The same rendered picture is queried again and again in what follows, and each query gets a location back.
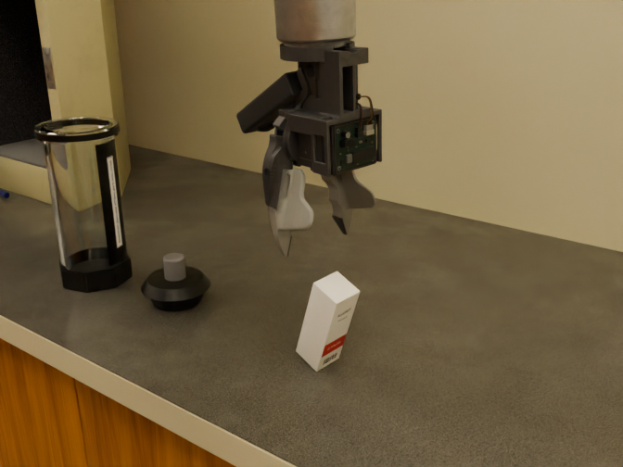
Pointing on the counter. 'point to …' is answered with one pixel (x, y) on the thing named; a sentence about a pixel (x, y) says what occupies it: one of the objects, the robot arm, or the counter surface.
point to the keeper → (48, 68)
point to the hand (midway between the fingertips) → (311, 233)
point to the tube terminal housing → (76, 82)
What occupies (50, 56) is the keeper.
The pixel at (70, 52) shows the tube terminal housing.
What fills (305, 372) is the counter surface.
